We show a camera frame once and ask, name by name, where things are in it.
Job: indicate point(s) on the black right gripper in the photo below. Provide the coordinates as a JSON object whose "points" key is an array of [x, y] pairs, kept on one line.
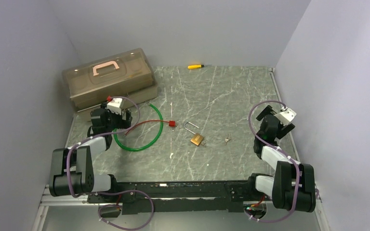
{"points": [[283, 130]]}

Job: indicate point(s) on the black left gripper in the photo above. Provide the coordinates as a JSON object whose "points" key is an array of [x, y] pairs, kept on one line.
{"points": [[123, 123]]}

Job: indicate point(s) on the green cable lock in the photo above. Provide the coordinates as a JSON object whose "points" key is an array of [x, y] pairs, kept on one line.
{"points": [[122, 146]]}

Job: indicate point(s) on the red cable padlock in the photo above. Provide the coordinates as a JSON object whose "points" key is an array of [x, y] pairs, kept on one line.
{"points": [[171, 123]]}

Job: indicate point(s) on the bunch of small keys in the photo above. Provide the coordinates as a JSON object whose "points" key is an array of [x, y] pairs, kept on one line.
{"points": [[227, 139]]}

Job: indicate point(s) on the brass padlock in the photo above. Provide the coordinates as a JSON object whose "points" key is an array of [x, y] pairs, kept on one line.
{"points": [[197, 138]]}

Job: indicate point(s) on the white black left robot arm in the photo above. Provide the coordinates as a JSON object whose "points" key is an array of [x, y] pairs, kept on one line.
{"points": [[75, 166]]}

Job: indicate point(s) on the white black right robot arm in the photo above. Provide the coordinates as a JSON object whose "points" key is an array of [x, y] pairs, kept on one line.
{"points": [[292, 187]]}

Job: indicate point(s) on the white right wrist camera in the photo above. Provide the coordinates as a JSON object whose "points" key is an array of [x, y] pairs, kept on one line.
{"points": [[286, 115]]}

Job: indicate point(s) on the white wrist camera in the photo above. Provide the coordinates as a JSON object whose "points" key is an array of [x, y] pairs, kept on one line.
{"points": [[286, 115], [114, 105]]}

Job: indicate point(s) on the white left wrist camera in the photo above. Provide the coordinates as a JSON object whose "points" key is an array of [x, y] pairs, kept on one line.
{"points": [[114, 105]]}

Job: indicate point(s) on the brown translucent toolbox pink handle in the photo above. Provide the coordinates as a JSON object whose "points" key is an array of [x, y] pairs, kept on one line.
{"points": [[126, 74]]}

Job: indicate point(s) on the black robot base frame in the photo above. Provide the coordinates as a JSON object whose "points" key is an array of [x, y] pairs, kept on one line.
{"points": [[181, 196]]}

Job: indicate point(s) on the yellow handled screwdriver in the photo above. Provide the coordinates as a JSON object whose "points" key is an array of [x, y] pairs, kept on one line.
{"points": [[196, 66]]}

